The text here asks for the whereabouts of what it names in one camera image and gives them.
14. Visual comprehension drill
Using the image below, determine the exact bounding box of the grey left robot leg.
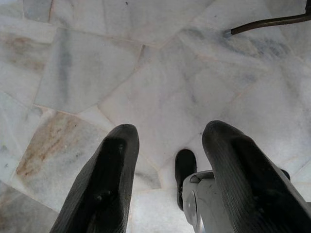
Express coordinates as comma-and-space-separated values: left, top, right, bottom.
181, 169, 236, 233

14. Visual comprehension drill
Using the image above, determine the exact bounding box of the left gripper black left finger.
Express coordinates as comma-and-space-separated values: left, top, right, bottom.
50, 123, 140, 233

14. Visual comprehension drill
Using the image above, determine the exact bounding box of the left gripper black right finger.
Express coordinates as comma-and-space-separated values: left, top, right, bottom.
202, 120, 311, 233

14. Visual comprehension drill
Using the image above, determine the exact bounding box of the marble pattern folding table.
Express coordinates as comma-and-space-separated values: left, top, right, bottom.
223, 0, 311, 38

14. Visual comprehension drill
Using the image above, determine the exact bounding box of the black left robot foot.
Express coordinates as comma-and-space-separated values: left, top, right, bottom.
174, 149, 198, 212

